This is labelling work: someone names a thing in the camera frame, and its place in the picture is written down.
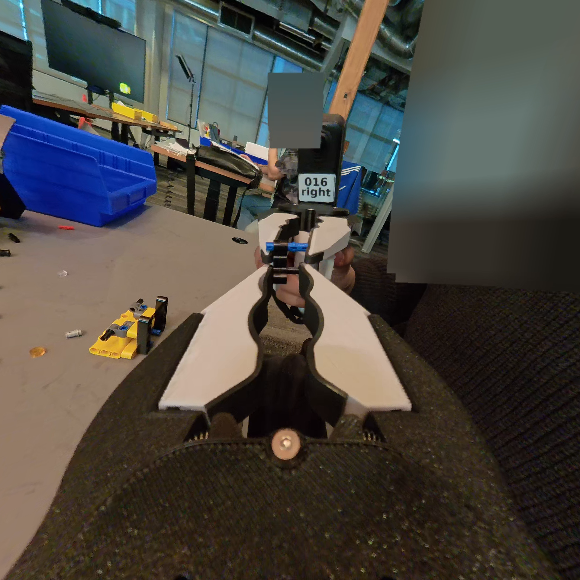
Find black light stand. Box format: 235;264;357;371
175;54;197;134

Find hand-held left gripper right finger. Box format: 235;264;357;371
298;263;413;414

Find large black monitor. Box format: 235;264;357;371
40;0;147;105

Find white table leg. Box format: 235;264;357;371
362;131;402;255

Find metal ventilation duct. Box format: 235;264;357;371
254;0;424;75

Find black bag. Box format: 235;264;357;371
194;144;263;187

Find person's right hand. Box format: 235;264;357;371
254;246;357;310

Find wooden office desk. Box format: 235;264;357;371
32;91;183;159

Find wooden pillar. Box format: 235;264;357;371
327;0;391;122

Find small yellow toy brick assembly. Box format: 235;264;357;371
89;295;169;360

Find black beam with blue pins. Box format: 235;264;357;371
266;213;310;285

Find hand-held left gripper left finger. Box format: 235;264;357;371
158;265;275;413

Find blue striped jacket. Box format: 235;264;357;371
337;159;364;205

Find blue storage bin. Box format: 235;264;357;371
0;105;158;227

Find dark side monitor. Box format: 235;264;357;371
0;30;34;114

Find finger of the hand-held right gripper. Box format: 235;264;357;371
256;212;297;272
303;216;353;279

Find wooden desk with black legs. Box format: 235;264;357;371
150;143;278;229

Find yellow boxes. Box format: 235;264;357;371
111;101;159;124

